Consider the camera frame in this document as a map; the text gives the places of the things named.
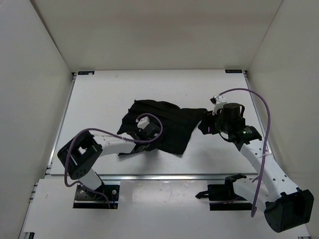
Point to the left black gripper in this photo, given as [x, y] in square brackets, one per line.
[151, 146]

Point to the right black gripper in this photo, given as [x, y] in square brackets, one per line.
[206, 126]

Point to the black pleated skirt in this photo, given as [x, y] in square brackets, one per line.
[178, 124]

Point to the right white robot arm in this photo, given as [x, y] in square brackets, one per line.
[283, 203]

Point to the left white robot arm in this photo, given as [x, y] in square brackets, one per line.
[80, 154]

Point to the right blue corner label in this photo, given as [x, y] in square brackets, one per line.
[233, 71]

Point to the blue corner label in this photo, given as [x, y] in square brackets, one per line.
[233, 71]
[86, 73]

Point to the left blue corner label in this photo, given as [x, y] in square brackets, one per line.
[86, 73]

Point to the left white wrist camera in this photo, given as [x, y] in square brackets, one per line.
[143, 122]

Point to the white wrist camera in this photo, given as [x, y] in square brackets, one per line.
[143, 122]
[218, 101]

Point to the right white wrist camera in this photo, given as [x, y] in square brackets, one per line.
[218, 101]

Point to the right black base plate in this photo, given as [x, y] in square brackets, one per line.
[220, 199]

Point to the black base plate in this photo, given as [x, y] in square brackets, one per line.
[220, 199]
[84, 199]

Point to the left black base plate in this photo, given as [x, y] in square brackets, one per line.
[84, 199]

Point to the aluminium front rail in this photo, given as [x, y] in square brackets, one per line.
[166, 177]

